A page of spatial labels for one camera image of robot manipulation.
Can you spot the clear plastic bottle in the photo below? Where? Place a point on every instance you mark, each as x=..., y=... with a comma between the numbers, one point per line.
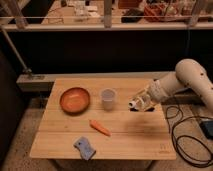
x=142, y=101

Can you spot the small black rectangular object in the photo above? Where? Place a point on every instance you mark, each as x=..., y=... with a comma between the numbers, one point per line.
x=150, y=109

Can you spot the dark box on floor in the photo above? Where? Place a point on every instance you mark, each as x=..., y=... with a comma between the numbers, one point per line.
x=207, y=128

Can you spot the orange carrot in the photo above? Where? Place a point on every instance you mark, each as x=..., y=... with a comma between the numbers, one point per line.
x=94, y=124

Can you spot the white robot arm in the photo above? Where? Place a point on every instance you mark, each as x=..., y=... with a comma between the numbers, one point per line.
x=188, y=74

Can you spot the translucent plastic cup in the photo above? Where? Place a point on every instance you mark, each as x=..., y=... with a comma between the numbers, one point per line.
x=108, y=97

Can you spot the diagonal metal strut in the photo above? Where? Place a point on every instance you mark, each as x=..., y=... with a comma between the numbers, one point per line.
x=26, y=69

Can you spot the orange wooden bowl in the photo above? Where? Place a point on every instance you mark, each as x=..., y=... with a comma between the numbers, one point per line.
x=75, y=100

